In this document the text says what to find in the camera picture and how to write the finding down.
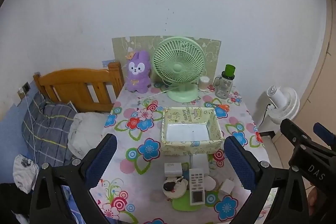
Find dark cloth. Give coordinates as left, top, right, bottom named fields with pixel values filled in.
left=0, top=182, right=34, bottom=224

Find small white cube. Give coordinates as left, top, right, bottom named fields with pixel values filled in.
left=220, top=179, right=235, bottom=194

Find glass mug jar green lid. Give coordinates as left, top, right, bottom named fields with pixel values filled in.
left=213, top=64, right=236, bottom=99

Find orange handled scissors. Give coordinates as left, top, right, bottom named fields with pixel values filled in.
left=210, top=103, right=230, bottom=111

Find white square flat box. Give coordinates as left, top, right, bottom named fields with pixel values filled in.
left=191, top=154, right=210, bottom=177

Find cotton swab container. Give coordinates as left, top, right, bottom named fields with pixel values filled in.
left=199, top=76, right=210, bottom=90

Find floral tablecloth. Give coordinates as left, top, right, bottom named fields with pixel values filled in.
left=89, top=82, right=279, bottom=224

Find beige cartoon wall poster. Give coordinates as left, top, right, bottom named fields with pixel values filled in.
left=112, top=35, right=221, bottom=84

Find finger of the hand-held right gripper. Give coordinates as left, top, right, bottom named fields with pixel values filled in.
left=313, top=122, right=336, bottom=146
left=280, top=118, right=336, bottom=159

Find wooden bed headboard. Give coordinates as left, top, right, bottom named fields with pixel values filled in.
left=33, top=61, right=124, bottom=113

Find white pillow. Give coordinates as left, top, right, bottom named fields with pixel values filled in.
left=68, top=112, right=105, bottom=159

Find white fan power cord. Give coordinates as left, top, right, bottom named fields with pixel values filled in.
left=143, top=88, right=179, bottom=104

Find white charger block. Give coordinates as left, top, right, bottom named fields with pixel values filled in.
left=164, top=162, right=181, bottom=177

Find green rounded square mat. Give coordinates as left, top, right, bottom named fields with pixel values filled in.
left=172, top=191, right=208, bottom=211

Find black power cable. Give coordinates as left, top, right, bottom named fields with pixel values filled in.
left=259, top=102, right=271, bottom=132

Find white printed cloth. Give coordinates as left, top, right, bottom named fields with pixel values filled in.
left=13, top=154, right=40, bottom=194

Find white remote control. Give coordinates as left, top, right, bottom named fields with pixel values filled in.
left=189, top=168, right=205, bottom=206

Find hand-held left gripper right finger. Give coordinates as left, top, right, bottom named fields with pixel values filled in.
left=224, top=135, right=307, bottom=224

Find yellow patterned storage box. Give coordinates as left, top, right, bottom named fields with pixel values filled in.
left=161, top=106, right=224, bottom=156

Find purple plush toy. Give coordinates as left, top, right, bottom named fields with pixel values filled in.
left=125, top=50, right=152, bottom=93

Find green desk fan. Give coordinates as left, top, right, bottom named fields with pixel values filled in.
left=153, top=36, right=206, bottom=103

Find white pedestal fan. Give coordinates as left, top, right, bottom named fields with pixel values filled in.
left=259, top=86, right=300, bottom=135

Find thin white charging cable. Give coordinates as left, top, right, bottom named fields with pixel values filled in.
left=20, top=88, right=38, bottom=164

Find grey plaid pillow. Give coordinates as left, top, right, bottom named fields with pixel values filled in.
left=22, top=93, right=76, bottom=164

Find round cartoon trinket case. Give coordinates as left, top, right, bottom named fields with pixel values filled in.
left=162, top=176, right=188, bottom=199

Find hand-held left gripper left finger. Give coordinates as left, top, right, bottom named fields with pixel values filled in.
left=30, top=133, right=118, bottom=224

